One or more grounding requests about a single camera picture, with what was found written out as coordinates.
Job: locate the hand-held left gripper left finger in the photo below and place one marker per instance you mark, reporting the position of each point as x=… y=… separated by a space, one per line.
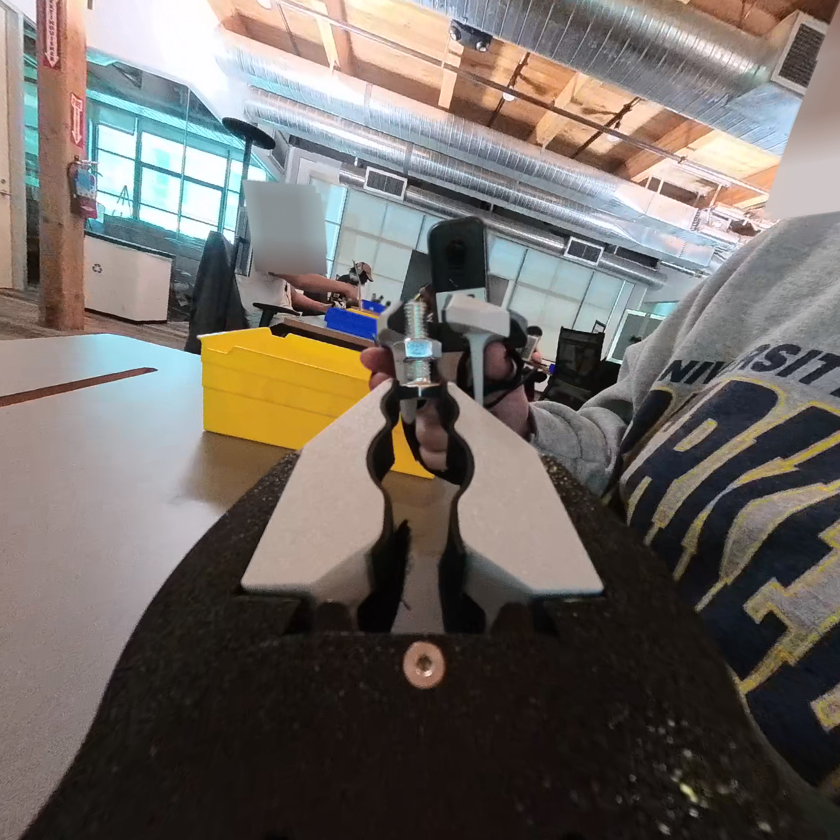
x=315 y=512

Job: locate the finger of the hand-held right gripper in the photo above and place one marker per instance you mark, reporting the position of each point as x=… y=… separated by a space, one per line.
x=390 y=325
x=476 y=315

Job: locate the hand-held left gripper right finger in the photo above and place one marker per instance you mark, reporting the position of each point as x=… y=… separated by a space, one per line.
x=518 y=512

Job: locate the silver hex nut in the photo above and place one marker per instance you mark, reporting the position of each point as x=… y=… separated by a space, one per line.
x=418 y=349

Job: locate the silver threaded bolt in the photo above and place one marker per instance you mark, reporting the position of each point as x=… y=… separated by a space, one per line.
x=418 y=373

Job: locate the yellow plastic bin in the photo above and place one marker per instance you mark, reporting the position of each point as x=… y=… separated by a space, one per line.
x=262 y=394

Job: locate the person's right forearm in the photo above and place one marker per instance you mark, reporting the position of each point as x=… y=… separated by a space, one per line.
x=577 y=439

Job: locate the person's right hand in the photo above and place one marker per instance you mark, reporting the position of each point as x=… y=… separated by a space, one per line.
x=512 y=407

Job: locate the blue plastic bin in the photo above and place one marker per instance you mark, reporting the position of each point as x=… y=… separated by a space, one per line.
x=348 y=319

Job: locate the wooden desk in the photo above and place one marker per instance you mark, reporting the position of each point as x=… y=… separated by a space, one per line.
x=308 y=330

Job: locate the black mesh office chair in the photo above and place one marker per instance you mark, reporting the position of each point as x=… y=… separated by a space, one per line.
x=581 y=361

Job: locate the dark jacket on chair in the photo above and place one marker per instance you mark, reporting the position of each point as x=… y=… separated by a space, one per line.
x=216 y=295

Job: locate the black ceiling fixture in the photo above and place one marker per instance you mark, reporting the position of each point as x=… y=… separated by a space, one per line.
x=469 y=36

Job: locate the person's grey printed sweatshirt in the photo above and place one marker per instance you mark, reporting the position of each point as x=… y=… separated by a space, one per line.
x=754 y=492

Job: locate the black round floor lamp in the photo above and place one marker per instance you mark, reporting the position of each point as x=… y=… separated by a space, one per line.
x=248 y=131

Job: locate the red fire extinguisher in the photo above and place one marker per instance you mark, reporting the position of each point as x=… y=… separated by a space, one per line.
x=84 y=190

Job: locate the short red sign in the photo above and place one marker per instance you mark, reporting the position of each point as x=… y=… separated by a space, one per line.
x=77 y=119

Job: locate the white door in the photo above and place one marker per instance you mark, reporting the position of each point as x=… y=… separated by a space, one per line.
x=8 y=131

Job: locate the long red sign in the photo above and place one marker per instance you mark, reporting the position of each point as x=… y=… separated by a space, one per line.
x=50 y=33

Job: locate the large silver air duct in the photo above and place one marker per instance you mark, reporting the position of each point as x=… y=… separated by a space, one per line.
x=623 y=52

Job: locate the wooden post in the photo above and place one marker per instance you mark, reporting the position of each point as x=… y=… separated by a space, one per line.
x=62 y=229

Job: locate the large duct vent grille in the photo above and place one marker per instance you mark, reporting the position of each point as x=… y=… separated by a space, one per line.
x=800 y=52

